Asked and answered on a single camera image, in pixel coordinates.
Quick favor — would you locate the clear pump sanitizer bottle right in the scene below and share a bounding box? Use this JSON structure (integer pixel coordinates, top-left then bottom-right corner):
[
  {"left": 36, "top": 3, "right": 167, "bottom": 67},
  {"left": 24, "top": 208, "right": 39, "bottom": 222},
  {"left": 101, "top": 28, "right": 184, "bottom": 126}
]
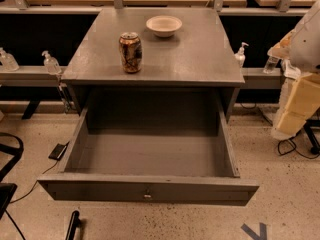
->
[{"left": 234, "top": 42, "right": 248, "bottom": 68}]

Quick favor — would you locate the clear pump sanitizer bottle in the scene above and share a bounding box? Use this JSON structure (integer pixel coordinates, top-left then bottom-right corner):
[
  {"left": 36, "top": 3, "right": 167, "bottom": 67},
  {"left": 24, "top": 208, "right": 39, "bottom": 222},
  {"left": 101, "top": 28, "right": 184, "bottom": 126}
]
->
[
  {"left": 42, "top": 50, "right": 62, "bottom": 75},
  {"left": 234, "top": 42, "right": 248, "bottom": 68}
]

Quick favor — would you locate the grey shelf rail right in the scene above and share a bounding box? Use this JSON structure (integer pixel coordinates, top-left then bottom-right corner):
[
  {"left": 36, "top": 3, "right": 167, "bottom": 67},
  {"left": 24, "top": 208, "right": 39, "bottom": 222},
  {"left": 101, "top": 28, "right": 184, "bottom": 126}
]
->
[{"left": 242, "top": 68, "right": 284, "bottom": 90}]

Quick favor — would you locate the black floor cable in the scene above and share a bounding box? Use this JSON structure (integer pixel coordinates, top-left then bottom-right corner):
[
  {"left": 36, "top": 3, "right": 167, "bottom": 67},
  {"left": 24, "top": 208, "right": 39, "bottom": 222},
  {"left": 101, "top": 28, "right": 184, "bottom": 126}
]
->
[
  {"left": 4, "top": 160, "right": 60, "bottom": 240},
  {"left": 277, "top": 137, "right": 320, "bottom": 161}
]

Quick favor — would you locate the grey shelf rail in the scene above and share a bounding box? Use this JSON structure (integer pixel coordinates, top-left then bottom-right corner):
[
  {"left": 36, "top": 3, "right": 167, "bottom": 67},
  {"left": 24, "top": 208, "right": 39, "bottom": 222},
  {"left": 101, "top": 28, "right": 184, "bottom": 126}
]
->
[
  {"left": 0, "top": 66, "right": 59, "bottom": 87},
  {"left": 242, "top": 68, "right": 284, "bottom": 90}
]

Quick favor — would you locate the black power adapter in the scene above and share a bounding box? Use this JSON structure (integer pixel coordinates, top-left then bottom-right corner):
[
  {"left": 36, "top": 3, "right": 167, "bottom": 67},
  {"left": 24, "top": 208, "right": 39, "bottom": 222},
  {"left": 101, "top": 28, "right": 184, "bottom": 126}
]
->
[{"left": 48, "top": 144, "right": 67, "bottom": 161}]

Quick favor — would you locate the grey open top drawer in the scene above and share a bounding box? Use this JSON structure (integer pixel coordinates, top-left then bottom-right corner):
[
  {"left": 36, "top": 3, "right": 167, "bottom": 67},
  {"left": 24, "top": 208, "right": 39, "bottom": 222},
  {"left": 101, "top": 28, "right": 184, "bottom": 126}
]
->
[{"left": 38, "top": 88, "right": 259, "bottom": 206}]

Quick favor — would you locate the black floor cable right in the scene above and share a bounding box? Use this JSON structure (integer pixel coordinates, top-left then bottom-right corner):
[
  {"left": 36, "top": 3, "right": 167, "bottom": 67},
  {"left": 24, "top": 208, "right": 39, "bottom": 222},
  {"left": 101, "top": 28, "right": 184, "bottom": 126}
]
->
[{"left": 277, "top": 137, "right": 320, "bottom": 161}]

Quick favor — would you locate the clear pump sanitizer bottle left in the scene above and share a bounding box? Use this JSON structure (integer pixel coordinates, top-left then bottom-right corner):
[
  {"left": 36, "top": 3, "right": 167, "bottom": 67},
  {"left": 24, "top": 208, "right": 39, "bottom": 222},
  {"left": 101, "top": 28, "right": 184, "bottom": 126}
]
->
[{"left": 42, "top": 50, "right": 62, "bottom": 75}]

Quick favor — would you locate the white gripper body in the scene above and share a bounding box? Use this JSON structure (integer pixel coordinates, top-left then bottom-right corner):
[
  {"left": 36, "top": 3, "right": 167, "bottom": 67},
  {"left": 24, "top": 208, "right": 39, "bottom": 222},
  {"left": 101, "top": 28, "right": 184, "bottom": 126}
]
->
[{"left": 271, "top": 78, "right": 296, "bottom": 140}]

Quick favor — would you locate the crumpled white packet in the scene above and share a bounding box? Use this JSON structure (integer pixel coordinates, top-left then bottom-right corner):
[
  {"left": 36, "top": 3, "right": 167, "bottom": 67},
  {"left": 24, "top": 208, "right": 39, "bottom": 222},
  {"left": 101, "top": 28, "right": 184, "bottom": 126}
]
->
[{"left": 281, "top": 59, "right": 301, "bottom": 80}]

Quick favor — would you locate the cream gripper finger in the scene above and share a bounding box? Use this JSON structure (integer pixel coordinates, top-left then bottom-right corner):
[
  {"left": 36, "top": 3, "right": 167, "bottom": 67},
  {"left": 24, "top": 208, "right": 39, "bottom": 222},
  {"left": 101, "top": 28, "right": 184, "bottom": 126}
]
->
[{"left": 287, "top": 73, "right": 320, "bottom": 133}]

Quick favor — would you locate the black chair left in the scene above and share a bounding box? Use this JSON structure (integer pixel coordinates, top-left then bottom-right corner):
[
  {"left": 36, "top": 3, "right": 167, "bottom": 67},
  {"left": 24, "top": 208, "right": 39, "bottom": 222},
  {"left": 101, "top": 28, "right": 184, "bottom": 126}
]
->
[{"left": 0, "top": 132, "right": 24, "bottom": 219}]

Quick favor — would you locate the orange soda can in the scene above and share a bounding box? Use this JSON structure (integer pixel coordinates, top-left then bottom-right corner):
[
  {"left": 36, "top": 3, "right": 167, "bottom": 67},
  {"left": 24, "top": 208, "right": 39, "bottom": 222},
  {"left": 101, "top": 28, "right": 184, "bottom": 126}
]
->
[{"left": 119, "top": 32, "right": 142, "bottom": 73}]

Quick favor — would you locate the grey cabinet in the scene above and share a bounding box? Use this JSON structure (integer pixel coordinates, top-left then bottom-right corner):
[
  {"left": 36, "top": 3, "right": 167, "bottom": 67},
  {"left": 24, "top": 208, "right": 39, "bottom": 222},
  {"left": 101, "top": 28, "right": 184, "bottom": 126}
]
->
[{"left": 62, "top": 7, "right": 244, "bottom": 116}]

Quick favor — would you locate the grey shelf rail left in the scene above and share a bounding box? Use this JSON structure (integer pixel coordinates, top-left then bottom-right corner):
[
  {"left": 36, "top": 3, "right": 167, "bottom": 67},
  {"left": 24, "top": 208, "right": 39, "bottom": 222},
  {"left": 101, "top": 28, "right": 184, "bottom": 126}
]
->
[{"left": 0, "top": 66, "right": 59, "bottom": 87}]

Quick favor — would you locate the black floor cable left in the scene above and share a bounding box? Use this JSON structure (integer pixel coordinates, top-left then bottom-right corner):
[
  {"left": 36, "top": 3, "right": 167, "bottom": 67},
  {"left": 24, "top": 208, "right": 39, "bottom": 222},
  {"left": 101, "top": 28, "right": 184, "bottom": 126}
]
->
[{"left": 4, "top": 160, "right": 60, "bottom": 240}]

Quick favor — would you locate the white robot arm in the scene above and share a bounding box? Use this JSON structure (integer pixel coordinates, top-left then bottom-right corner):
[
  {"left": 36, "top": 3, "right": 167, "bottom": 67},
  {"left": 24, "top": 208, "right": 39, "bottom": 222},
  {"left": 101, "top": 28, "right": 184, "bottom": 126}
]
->
[{"left": 268, "top": 1, "right": 320, "bottom": 140}]

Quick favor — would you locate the white ceramic bowl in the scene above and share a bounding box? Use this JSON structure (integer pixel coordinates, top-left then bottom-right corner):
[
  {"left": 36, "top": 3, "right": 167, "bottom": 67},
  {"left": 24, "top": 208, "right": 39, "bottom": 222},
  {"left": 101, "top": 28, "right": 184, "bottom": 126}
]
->
[{"left": 146, "top": 16, "right": 182, "bottom": 38}]

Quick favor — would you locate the black handle bottom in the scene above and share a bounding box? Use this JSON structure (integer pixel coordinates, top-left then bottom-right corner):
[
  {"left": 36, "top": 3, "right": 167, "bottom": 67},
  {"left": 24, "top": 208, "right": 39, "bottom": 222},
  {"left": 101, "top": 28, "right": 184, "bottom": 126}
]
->
[{"left": 65, "top": 210, "right": 81, "bottom": 240}]

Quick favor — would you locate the clear sanitizer bottle far left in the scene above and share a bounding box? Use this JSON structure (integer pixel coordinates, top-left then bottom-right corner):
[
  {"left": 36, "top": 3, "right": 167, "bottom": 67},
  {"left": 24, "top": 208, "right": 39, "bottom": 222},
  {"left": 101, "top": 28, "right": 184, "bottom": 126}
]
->
[{"left": 0, "top": 48, "right": 19, "bottom": 71}]

